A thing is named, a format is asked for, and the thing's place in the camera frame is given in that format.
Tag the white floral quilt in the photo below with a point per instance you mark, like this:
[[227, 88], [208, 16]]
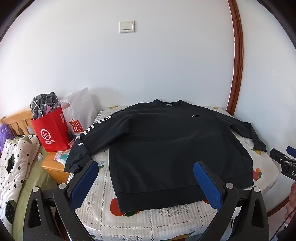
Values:
[[16, 162]]

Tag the green bed sheet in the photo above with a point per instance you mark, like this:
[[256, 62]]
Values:
[[34, 176]]

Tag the fruit print tablecloth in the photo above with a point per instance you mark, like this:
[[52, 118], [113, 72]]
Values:
[[161, 222]]

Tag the brown wooden door frame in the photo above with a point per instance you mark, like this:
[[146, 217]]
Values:
[[238, 58]]

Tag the white wall light switch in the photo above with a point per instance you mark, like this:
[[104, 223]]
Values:
[[127, 26]]

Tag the purple fluffy toy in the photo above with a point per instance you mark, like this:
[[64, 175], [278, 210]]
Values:
[[5, 136]]

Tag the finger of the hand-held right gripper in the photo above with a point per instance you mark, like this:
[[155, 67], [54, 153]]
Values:
[[280, 157], [291, 150]]

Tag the person's right hand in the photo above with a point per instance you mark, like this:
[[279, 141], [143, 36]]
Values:
[[291, 201]]

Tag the wooden headboard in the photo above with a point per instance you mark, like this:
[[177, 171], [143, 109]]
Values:
[[19, 121]]

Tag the white plastic bag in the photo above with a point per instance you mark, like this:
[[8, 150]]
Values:
[[79, 109]]

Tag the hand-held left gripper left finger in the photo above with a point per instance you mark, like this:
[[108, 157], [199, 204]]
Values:
[[84, 183]]

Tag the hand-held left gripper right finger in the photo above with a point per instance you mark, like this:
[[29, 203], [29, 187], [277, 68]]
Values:
[[208, 183]]

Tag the wooden nightstand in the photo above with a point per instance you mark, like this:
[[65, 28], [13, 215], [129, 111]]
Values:
[[54, 169]]

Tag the grey plaid cloth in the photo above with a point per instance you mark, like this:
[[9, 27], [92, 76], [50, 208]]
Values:
[[44, 102]]

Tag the papers on nightstand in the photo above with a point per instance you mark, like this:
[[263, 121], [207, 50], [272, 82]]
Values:
[[61, 157]]

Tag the black sweatshirt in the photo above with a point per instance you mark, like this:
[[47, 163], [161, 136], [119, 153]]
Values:
[[166, 150]]

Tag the red paper bag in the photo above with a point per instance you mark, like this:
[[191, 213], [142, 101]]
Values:
[[49, 134]]

